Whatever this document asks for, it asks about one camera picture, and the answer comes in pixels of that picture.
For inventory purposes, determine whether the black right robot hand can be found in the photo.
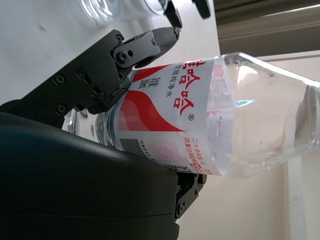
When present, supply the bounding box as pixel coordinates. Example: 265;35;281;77
0;26;209;240

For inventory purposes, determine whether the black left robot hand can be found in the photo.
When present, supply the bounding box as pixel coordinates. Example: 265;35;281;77
162;0;211;29

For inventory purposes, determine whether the clear glass cup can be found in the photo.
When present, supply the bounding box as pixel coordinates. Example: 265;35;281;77
79;0;174;27

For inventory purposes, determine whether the clear plastic water bottle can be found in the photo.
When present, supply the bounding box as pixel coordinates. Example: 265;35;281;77
60;51;320;181

